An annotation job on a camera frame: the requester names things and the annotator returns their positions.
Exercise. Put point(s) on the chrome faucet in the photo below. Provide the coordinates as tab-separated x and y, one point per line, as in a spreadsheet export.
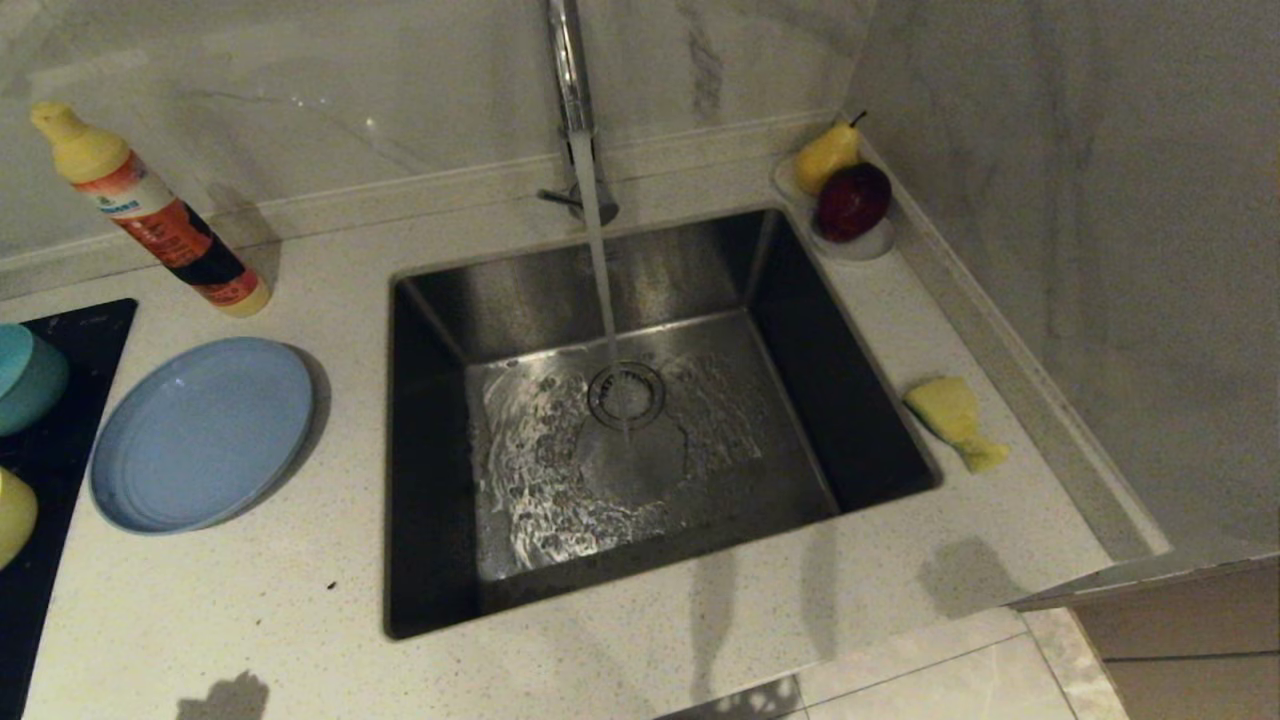
570	70

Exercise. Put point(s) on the yellow green sponge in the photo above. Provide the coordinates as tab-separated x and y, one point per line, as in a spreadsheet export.
945	410

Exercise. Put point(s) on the blue round plate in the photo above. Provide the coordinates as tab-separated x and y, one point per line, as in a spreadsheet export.
200	435

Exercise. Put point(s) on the orange dish soap bottle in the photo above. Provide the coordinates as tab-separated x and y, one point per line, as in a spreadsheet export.
170	230

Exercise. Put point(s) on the teal bowl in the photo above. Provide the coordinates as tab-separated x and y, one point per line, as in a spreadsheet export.
25	380

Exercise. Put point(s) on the yellow plastic bowl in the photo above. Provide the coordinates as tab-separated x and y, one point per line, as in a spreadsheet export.
14	515

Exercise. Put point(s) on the metal sink drain strainer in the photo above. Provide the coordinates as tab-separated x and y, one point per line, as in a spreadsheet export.
645	395

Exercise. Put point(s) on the stainless steel sink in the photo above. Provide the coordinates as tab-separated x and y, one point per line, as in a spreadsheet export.
800	400

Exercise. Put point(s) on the clear tap water stream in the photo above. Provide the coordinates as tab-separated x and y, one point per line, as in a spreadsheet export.
602	270

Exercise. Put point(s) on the small white fruit dish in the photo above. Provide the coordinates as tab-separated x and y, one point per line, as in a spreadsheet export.
862	250

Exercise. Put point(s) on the dark red apple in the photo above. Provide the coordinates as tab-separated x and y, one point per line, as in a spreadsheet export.
853	201

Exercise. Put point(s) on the yellow pear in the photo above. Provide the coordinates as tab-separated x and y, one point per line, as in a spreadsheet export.
826	156

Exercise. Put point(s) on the black induction cooktop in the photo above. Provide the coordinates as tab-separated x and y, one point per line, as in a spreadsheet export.
50	460

